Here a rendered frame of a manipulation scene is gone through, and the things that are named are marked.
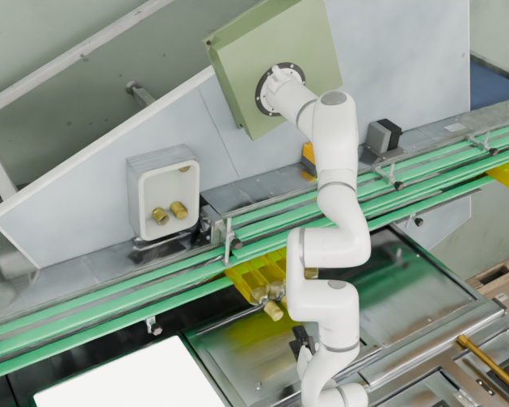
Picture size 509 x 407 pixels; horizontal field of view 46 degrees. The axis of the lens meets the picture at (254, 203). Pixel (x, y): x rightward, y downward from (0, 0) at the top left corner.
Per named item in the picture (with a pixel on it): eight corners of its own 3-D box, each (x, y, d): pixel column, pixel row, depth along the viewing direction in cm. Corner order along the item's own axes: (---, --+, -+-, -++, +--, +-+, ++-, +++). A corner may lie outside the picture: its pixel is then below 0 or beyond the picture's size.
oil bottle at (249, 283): (216, 264, 180) (254, 311, 166) (216, 249, 176) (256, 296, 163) (232, 258, 182) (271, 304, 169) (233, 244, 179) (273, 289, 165)
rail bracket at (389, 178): (367, 171, 197) (395, 192, 188) (372, 152, 193) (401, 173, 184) (376, 168, 199) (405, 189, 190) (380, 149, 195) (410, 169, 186)
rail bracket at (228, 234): (209, 250, 174) (231, 277, 166) (211, 204, 164) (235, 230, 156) (218, 247, 175) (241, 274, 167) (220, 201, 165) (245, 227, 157)
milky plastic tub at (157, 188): (128, 225, 169) (142, 243, 164) (125, 158, 156) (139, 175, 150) (184, 208, 178) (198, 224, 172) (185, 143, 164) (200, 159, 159)
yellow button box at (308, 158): (300, 161, 195) (313, 173, 191) (303, 141, 191) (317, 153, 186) (317, 156, 199) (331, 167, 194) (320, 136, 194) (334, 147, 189)
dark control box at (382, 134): (363, 142, 208) (380, 153, 203) (368, 122, 204) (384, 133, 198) (380, 136, 212) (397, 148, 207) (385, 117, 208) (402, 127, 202)
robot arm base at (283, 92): (246, 82, 154) (277, 109, 144) (283, 50, 154) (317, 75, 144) (272, 119, 165) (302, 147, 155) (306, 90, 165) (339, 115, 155)
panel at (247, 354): (27, 400, 152) (73, 518, 130) (25, 393, 150) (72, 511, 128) (309, 281, 195) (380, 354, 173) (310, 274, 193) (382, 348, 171)
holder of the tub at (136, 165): (130, 238, 173) (141, 254, 168) (125, 157, 156) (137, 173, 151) (183, 221, 181) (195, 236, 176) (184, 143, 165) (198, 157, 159)
